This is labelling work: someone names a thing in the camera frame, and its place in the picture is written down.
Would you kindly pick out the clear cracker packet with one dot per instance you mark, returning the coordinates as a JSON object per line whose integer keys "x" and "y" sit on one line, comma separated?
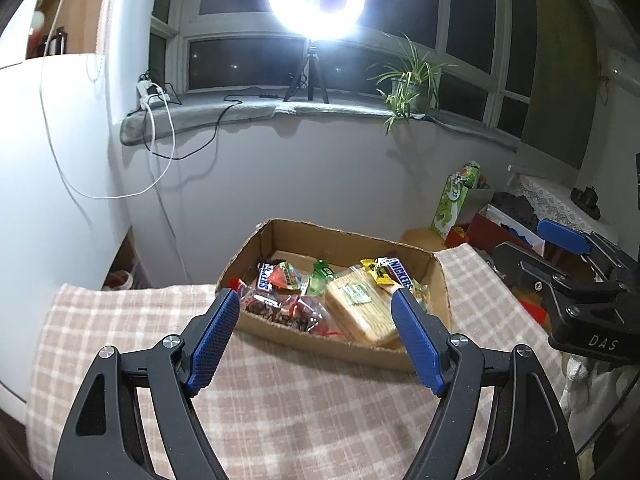
{"x": 360, "y": 310}

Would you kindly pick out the green jelly cup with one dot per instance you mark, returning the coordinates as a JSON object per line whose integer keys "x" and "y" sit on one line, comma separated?
{"x": 420, "y": 294}

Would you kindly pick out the small dark chocolate bar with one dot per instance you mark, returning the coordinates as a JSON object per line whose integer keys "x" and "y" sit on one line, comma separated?
{"x": 265, "y": 276}

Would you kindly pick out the dark ornament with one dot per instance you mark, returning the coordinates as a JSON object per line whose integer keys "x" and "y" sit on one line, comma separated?
{"x": 587, "y": 200}

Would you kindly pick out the clear packet of red snacks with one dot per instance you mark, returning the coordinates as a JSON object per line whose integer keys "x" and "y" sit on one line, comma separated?
{"x": 320, "y": 317}
{"x": 265, "y": 307}

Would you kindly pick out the large brown chocolate bar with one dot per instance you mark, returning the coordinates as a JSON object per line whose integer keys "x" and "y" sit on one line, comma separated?
{"x": 400, "y": 271}

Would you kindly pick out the red candy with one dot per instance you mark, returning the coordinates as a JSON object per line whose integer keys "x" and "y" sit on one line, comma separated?
{"x": 237, "y": 284}

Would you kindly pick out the green candy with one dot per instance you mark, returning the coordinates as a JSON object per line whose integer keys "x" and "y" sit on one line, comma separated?
{"x": 315, "y": 287}
{"x": 323, "y": 269}

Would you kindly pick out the lace covered side table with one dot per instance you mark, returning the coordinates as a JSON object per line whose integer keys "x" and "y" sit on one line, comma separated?
{"x": 550, "y": 195}

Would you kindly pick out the green carton box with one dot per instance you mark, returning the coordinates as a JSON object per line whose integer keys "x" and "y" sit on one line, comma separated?
{"x": 445, "y": 215}

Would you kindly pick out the white power strip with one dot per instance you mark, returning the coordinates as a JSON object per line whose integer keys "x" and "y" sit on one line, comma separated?
{"x": 149, "y": 91}

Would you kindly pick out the dark cloth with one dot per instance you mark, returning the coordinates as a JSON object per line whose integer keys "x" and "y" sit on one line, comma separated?
{"x": 515, "y": 207}

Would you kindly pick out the potted spider plant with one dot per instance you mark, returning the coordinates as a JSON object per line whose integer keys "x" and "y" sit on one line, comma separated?
{"x": 407, "y": 92}

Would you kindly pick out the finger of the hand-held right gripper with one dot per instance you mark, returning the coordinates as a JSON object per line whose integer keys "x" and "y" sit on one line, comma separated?
{"x": 562, "y": 236}
{"x": 530, "y": 265}

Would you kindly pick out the grey windowsill mat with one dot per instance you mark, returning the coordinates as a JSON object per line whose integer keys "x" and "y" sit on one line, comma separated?
{"x": 200, "y": 117}

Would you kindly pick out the plaid tablecloth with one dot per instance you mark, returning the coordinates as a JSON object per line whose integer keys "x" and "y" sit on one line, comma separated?
{"x": 310, "y": 410}

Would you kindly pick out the window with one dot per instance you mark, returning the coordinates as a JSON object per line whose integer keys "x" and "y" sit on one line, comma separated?
{"x": 180, "y": 25}

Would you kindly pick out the small red-brown chocolate bar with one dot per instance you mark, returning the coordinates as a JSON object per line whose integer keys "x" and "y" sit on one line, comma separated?
{"x": 287, "y": 276}

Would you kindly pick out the dark curtain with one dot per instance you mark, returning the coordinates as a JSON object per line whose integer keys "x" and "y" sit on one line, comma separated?
{"x": 560, "y": 60}

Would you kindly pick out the yellow candy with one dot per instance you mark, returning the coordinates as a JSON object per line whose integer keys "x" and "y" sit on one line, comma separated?
{"x": 377, "y": 271}

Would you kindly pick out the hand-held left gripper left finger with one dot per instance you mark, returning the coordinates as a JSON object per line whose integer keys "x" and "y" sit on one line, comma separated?
{"x": 212, "y": 340}

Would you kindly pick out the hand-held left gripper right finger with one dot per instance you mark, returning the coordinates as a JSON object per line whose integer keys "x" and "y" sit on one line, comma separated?
{"x": 417, "y": 340}

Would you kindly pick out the red cardboard box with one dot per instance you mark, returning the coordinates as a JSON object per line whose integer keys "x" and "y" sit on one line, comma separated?
{"x": 480, "y": 232}

